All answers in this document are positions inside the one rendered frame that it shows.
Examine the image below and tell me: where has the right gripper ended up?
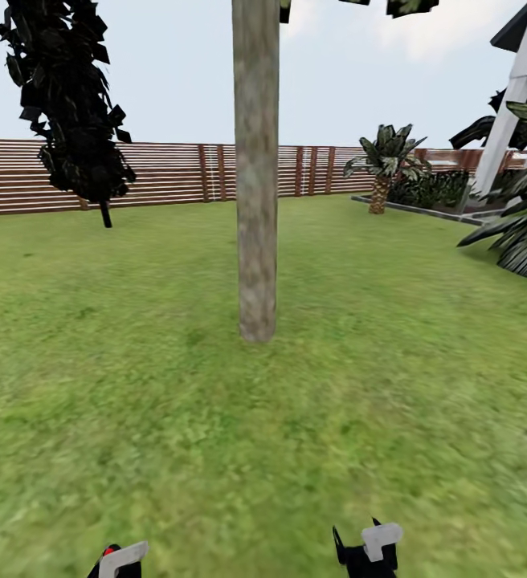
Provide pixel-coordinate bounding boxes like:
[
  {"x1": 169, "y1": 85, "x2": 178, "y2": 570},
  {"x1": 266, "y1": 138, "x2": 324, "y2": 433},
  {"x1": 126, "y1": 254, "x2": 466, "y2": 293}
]
[{"x1": 335, "y1": 518, "x2": 398, "y2": 578}]

